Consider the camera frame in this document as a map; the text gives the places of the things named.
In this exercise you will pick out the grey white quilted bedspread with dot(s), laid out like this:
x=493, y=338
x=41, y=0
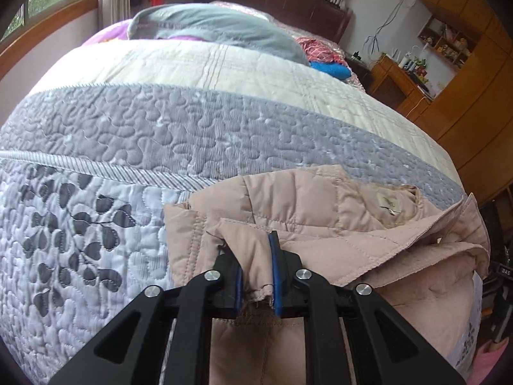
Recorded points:
x=117, y=128

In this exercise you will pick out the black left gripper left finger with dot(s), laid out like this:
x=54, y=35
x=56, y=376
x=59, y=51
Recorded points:
x=162, y=336

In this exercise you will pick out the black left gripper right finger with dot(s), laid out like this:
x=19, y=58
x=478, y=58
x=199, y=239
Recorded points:
x=352, y=335

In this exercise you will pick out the grey pillow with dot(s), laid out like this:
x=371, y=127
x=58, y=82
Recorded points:
x=216, y=24

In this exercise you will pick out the beige quilted puffer jacket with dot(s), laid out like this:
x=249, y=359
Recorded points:
x=428, y=262

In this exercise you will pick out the blue folded cloth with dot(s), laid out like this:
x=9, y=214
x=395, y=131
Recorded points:
x=338, y=71

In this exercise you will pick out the wooden wardrobe cabinet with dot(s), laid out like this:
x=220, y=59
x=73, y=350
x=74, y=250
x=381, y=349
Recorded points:
x=472, y=117

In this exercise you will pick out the wooden framed window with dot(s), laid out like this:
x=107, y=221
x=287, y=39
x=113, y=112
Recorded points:
x=29, y=22

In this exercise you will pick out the dark wooden headboard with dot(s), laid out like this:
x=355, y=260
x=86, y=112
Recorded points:
x=272, y=0

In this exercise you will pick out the red pink folded cloth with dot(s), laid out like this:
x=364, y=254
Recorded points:
x=318, y=52

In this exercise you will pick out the wooden side desk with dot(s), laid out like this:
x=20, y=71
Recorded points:
x=393, y=87

